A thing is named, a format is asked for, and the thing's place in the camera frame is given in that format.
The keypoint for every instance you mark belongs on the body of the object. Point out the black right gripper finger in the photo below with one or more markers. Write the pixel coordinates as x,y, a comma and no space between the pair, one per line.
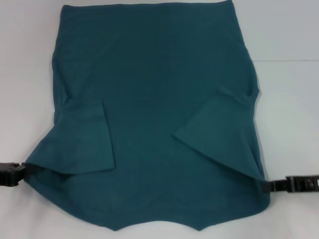
276,186

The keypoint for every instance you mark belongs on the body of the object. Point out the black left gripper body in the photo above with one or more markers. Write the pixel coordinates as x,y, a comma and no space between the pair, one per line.
7,174

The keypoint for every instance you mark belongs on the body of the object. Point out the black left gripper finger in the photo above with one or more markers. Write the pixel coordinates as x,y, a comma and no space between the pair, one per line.
20,169
20,178

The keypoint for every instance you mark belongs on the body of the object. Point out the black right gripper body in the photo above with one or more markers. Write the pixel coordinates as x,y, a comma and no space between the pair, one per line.
304,184

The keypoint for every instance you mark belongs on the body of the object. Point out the teal blue shirt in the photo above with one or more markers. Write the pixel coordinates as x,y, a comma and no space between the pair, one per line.
154,74

